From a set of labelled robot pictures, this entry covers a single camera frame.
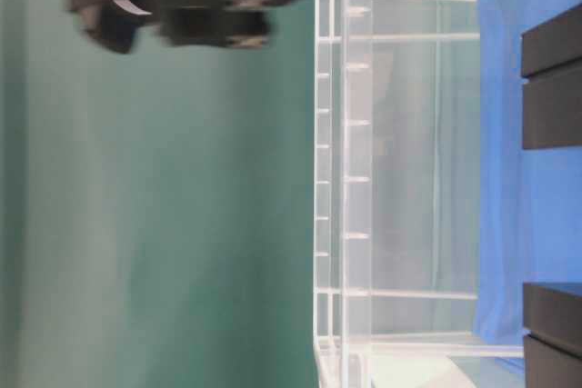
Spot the black RealSense D415 box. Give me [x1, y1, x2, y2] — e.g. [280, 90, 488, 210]
[521, 5, 581, 150]

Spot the black RealSense D435i box bottom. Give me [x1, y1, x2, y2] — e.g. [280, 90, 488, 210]
[523, 283, 581, 387]

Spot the clear plastic storage case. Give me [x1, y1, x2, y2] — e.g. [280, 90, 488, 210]
[313, 0, 526, 387]

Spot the blue cloth liner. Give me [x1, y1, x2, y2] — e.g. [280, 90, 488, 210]
[472, 0, 582, 380]

